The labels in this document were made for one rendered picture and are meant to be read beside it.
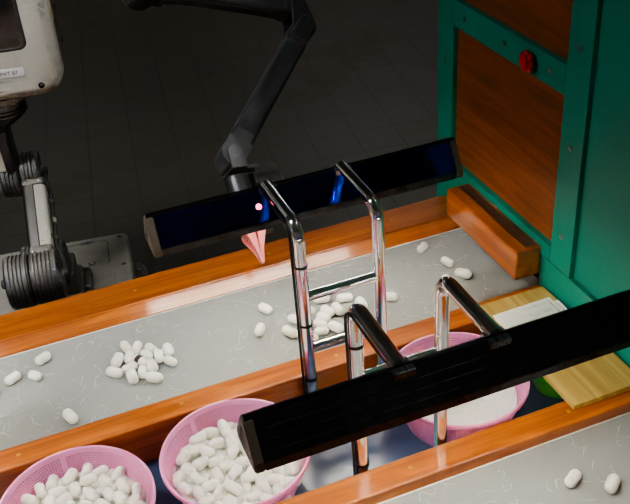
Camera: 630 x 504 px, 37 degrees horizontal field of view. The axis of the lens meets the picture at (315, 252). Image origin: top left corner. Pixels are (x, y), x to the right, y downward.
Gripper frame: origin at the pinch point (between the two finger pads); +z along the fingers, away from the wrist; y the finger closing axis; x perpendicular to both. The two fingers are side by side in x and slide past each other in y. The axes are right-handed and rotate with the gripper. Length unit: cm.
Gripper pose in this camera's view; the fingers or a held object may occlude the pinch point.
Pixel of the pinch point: (261, 259)
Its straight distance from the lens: 201.1
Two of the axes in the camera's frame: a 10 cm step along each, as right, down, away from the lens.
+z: 3.0, 9.2, -2.6
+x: -1.8, 3.2, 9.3
